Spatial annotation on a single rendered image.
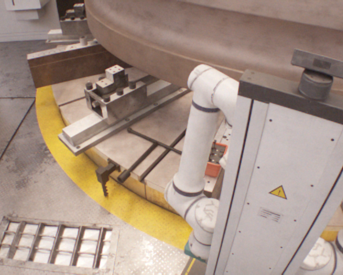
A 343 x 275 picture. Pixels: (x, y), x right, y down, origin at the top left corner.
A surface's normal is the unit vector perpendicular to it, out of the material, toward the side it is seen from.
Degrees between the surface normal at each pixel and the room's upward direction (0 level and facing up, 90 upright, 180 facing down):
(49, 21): 90
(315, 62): 61
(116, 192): 0
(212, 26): 90
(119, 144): 0
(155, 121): 0
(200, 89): 81
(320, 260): 9
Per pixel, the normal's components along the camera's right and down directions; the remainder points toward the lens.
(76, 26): -0.01, 0.66
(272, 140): -0.46, 0.58
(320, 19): -0.25, 0.64
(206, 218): -0.02, -0.62
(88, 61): 0.37, 0.62
